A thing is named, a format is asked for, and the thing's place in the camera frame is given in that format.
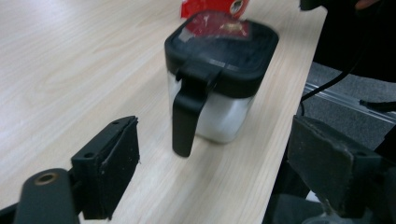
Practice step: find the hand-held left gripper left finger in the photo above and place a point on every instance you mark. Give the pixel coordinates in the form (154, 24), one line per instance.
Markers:
(106, 168)

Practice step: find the red and white pouch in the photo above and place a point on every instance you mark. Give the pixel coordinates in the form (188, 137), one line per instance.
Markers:
(211, 6)

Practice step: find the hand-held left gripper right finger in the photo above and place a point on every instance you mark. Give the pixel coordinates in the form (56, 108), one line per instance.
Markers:
(330, 165)

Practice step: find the clear jar with black lid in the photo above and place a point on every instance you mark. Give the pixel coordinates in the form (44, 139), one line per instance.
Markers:
(218, 84)

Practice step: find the metal floor rail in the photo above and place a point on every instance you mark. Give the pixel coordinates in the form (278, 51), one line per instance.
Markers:
(348, 101)

